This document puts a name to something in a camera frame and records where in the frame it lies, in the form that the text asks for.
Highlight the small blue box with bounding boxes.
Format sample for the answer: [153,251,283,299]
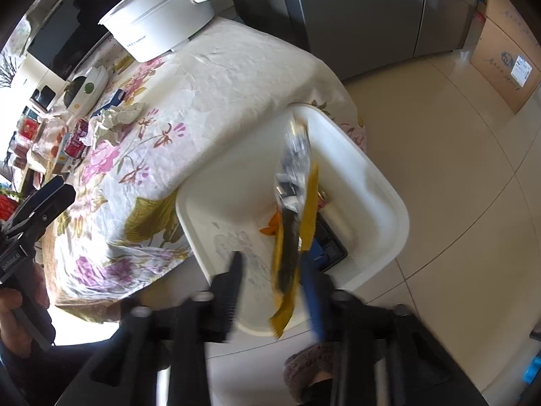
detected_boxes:
[91,89,130,117]

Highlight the person's left hand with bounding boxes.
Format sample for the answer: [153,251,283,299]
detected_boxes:
[0,262,51,341]

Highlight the knitted slipper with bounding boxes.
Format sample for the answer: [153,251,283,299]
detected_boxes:
[284,342,339,402]

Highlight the white tissue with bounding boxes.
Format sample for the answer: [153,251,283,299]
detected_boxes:
[80,101,146,145]

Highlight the white ceramic bowl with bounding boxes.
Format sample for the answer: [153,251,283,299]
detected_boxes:
[63,67,111,117]

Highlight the black microwave oven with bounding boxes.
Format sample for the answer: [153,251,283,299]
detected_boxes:
[25,0,127,81]

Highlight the yellow foil wrapper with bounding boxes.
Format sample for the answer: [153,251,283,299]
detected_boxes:
[268,118,321,340]

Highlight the red white carton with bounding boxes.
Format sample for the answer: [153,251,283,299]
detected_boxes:
[63,118,91,159]

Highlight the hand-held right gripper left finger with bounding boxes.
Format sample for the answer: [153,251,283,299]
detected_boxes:
[55,251,245,406]

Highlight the person's left forearm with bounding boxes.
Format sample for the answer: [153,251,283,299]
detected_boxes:
[0,330,64,406]

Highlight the person's dark trouser leg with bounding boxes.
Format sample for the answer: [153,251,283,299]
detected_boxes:
[291,378,339,406]

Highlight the cream countertop appliance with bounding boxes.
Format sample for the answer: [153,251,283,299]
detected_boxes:
[10,65,68,115]

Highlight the white electric pot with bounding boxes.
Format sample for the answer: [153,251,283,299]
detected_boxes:
[98,0,302,63]

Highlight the dried branches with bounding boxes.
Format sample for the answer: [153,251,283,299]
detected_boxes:
[0,53,20,89]

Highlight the black plastic tray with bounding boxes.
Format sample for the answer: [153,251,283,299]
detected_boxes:
[315,211,348,273]

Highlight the blue white packet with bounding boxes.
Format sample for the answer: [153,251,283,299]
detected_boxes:
[59,152,84,175]

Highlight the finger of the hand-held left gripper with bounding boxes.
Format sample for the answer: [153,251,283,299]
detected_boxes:
[6,184,77,240]
[40,176,68,197]

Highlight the red label jar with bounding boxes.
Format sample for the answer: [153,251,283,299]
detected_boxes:
[19,116,41,144]

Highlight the floral tablecloth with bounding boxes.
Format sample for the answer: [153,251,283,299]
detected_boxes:
[42,17,368,324]

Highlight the glass jar with wooden lid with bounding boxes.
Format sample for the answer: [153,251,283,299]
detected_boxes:
[34,118,64,157]

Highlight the grey refrigerator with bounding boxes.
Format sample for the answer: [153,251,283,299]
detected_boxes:
[230,0,487,81]

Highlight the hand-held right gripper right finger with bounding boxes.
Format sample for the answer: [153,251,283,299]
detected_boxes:
[299,258,478,406]

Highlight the orange peel piece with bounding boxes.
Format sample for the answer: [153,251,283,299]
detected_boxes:
[259,211,282,238]

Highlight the white plastic bin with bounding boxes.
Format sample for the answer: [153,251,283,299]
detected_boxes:
[175,104,410,339]

